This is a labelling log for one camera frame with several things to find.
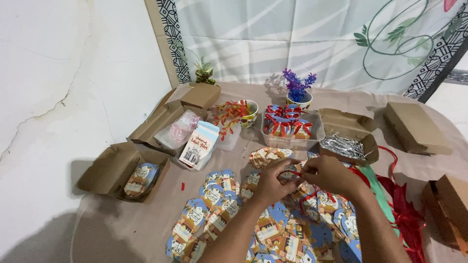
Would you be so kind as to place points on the person's left fingers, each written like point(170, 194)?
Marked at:
point(289, 166)

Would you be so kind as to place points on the person's left hand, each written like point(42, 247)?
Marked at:
point(271, 184)

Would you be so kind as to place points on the small closed cardboard box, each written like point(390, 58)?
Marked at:
point(200, 94)

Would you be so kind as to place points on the person's right hand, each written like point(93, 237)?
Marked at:
point(331, 177)

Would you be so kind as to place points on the green ribbon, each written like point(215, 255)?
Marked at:
point(376, 188)

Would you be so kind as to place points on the stack of tags in box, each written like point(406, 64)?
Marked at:
point(140, 179)

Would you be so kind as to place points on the stack of white blue packets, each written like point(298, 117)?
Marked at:
point(200, 144)

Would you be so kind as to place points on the clear plastic container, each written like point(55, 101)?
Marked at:
point(292, 143)

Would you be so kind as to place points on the white yellow printed cup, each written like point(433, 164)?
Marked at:
point(305, 102)

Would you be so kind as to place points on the clear bag of pink items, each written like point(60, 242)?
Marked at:
point(179, 128)

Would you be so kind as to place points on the thin red ribbon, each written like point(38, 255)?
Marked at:
point(301, 205)

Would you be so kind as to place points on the heap of printed gift tags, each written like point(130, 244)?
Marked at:
point(215, 215)

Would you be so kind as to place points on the brown cardboard box with flap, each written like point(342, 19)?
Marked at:
point(449, 204)

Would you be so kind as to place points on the blue printed gift tag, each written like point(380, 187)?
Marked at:
point(289, 177)

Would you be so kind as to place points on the beige tablecloth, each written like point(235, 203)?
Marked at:
point(146, 230)

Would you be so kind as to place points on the patterned white wall cloth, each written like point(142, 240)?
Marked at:
point(292, 36)

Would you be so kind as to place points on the floral printed cup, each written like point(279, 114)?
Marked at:
point(251, 117)

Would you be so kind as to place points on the heap of red ribbons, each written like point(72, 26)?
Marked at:
point(406, 215)

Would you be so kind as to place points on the group of ribbon-tied blue favours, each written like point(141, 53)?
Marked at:
point(287, 124)

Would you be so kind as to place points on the large closed cardboard box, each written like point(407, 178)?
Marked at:
point(415, 128)

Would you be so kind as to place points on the person's right fingers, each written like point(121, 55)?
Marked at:
point(310, 173)

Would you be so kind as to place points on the green plant in gold pot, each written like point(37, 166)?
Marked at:
point(204, 73)

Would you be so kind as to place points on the bundle of silver twist ties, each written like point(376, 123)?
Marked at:
point(342, 147)

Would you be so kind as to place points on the clear plastic wrappers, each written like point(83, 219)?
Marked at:
point(231, 140)

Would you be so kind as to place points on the red orange artificial plant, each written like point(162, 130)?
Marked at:
point(229, 112)

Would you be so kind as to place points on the small pile of orange tags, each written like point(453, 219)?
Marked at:
point(265, 156)

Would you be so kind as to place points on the open cardboard box holding bag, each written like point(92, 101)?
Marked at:
point(153, 122)

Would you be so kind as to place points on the purple artificial plant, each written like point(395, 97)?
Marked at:
point(297, 84)

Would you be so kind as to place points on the open cardboard box holding tags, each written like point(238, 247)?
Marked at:
point(106, 171)

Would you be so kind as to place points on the open cardboard box holding ties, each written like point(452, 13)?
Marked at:
point(347, 122)

